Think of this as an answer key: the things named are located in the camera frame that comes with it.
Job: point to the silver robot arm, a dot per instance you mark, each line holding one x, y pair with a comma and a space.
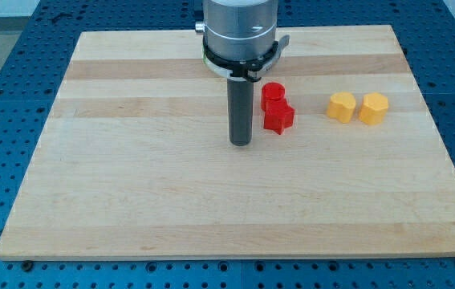
239, 29

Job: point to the red star block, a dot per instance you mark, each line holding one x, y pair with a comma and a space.
278, 116

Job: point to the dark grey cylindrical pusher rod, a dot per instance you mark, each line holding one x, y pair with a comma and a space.
240, 111

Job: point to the red cylinder block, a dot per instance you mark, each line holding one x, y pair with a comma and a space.
271, 92

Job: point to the light wooden board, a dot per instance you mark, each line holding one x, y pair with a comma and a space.
134, 161

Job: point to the yellow heart block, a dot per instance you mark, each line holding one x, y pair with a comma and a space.
341, 106

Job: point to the yellow hexagon block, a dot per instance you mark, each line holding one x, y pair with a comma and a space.
373, 108

